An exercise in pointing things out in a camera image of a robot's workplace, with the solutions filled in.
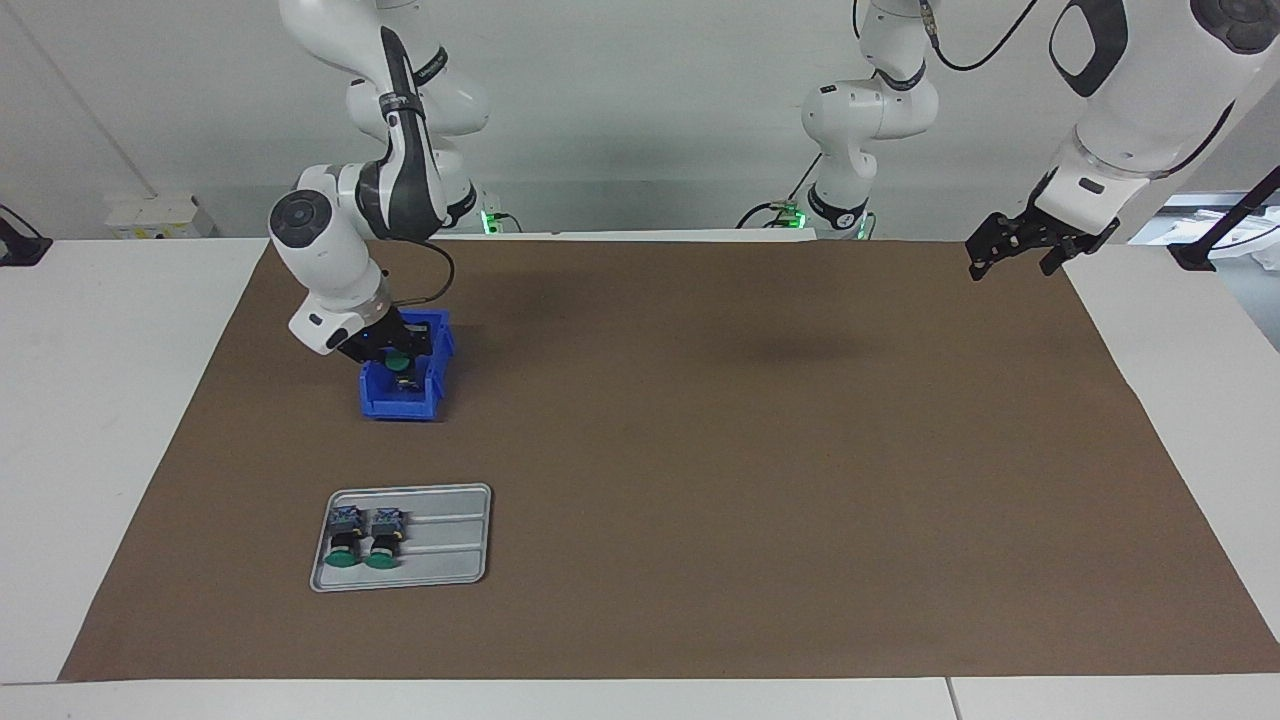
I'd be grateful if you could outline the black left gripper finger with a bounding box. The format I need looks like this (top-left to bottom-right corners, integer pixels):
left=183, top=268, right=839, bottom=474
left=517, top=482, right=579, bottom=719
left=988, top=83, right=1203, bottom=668
left=966, top=211, right=1037, bottom=282
left=1039, top=236, right=1097, bottom=279

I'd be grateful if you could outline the blue plastic storage bin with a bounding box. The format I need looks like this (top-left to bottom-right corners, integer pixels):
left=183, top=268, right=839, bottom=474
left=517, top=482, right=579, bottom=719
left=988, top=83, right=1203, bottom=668
left=359, top=309, right=457, bottom=422

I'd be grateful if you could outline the black slanted stand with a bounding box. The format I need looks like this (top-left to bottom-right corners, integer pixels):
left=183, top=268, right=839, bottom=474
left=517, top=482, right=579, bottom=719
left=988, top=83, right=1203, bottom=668
left=1168, top=165, right=1280, bottom=273

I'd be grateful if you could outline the silver metal tray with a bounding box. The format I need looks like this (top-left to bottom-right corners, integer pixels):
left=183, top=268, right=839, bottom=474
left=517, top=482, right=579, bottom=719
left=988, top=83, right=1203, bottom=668
left=310, top=484, right=493, bottom=593

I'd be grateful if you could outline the brown table mat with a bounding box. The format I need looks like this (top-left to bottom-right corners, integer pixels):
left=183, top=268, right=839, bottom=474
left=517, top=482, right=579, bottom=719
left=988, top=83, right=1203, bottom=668
left=58, top=237, right=1280, bottom=683

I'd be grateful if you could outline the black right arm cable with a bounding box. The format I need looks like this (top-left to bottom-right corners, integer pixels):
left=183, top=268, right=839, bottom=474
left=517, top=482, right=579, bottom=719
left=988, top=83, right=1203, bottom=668
left=385, top=238, right=457, bottom=311

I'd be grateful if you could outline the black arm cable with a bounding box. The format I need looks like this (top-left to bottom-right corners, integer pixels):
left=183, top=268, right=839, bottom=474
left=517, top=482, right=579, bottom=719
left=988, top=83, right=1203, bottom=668
left=855, top=0, right=1041, bottom=73
left=385, top=238, right=457, bottom=311

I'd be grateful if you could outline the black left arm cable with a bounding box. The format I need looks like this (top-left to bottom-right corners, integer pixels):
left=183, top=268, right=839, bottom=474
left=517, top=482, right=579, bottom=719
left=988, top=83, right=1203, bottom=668
left=855, top=0, right=1041, bottom=73

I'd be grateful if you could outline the beige wall socket box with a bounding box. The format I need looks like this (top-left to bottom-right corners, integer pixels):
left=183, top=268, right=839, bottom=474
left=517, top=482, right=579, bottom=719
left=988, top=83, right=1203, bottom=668
left=105, top=193, right=217, bottom=240

